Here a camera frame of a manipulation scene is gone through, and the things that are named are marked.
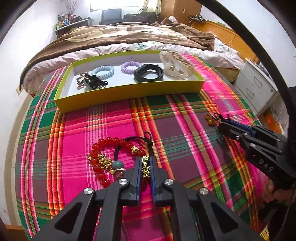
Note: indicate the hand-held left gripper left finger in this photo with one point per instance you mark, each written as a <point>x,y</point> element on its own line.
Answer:
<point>138,176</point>

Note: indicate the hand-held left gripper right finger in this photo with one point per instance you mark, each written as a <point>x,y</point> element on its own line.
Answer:
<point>153,179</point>

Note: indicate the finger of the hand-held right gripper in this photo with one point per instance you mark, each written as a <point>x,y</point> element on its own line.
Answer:
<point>231,133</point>
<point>240,127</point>

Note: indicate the yellow cardboard box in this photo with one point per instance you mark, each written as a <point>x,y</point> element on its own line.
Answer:
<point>129,97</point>

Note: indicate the clear bag of gold jewellery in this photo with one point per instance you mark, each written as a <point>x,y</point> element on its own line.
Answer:
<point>178,61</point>

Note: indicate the black watch band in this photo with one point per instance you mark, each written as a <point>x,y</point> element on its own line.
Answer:
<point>141,71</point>

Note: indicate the person's right hand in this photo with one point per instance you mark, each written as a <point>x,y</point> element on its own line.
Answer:
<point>269,192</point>

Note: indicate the plaid tablecloth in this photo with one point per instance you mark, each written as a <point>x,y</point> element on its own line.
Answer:
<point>185,139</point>

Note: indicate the grey drawer cabinet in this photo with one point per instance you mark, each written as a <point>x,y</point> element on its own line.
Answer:
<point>254,78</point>

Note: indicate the bed mattress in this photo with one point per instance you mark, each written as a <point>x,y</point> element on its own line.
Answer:
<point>225,74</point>

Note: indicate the wooden headboard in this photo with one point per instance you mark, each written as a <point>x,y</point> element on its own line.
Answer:
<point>222,30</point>

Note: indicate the wooden wardrobe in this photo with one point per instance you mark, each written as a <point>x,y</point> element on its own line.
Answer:
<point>185,9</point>

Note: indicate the bed with brown blanket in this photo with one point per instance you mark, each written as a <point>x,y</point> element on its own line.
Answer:
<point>115,34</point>

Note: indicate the patterned curtain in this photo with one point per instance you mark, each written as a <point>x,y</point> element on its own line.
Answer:
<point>157,5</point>

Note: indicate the dark brown bag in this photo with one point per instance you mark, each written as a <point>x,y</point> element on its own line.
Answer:
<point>138,16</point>

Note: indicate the television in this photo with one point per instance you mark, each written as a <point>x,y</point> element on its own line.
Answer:
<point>112,15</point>

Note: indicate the group of bottles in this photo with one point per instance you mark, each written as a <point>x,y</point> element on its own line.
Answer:
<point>66,22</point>

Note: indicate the window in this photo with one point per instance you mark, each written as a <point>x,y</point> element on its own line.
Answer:
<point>115,3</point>

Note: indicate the vase with branches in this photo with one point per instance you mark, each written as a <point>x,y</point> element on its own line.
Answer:
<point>72,5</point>

